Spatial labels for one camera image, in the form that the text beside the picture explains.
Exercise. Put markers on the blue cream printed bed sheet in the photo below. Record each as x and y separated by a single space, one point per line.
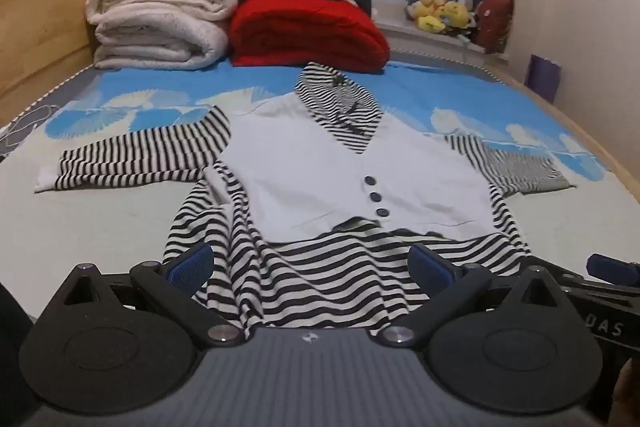
100 217

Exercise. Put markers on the person's right hand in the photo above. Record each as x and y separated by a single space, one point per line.
630 392

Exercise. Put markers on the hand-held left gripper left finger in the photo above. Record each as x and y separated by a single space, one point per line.
192 268

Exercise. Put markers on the white speckled folded quilt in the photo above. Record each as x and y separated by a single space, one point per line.
160 42

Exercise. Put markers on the yellow plush toy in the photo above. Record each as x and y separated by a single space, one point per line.
426 3
431 25
456 13

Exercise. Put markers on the wooden bed side rail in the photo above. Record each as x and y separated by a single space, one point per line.
575 127

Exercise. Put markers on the purple box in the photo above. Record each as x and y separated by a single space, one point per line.
542 77

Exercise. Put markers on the red folded blanket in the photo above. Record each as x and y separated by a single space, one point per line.
300 32

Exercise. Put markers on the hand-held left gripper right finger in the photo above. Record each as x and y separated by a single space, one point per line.
430 269

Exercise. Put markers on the black white striped shirt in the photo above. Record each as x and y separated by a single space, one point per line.
310 167

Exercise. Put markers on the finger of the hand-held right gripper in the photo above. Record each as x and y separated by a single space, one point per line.
600 289
612 269

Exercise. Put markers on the wooden headboard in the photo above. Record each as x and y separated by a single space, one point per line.
45 37

